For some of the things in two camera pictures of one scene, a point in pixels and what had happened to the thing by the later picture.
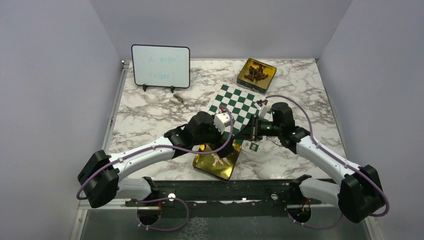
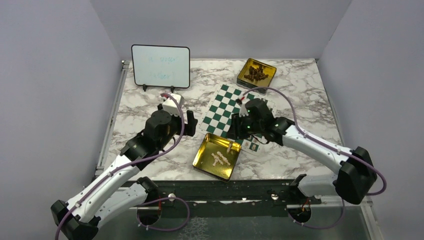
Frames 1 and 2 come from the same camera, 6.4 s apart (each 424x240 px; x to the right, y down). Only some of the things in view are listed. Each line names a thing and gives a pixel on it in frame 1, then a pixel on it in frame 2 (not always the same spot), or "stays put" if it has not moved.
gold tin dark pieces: [256, 76] stays put
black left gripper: [218, 144] to [190, 127]
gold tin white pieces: [220, 167] stays put
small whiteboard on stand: [161, 65] stays put
